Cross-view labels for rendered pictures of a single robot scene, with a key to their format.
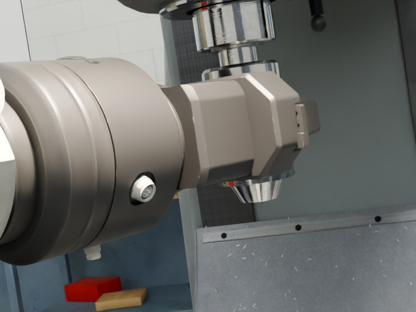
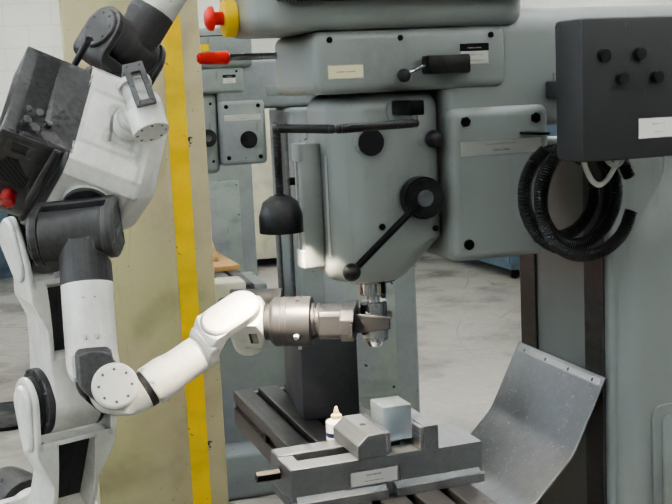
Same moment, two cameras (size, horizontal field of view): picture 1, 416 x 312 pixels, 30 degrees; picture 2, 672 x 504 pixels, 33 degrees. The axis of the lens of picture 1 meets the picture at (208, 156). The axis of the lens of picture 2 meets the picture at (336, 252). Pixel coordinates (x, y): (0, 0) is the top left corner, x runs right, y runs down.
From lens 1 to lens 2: 1.78 m
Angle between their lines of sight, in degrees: 56
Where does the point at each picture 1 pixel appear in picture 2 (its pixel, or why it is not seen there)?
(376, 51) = (578, 277)
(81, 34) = not seen: outside the picture
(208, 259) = (515, 359)
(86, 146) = (277, 325)
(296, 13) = not seen: hidden behind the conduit
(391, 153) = (579, 336)
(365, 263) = (554, 389)
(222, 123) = (328, 323)
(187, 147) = (318, 327)
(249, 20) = (365, 289)
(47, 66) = (281, 302)
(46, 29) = not seen: outside the picture
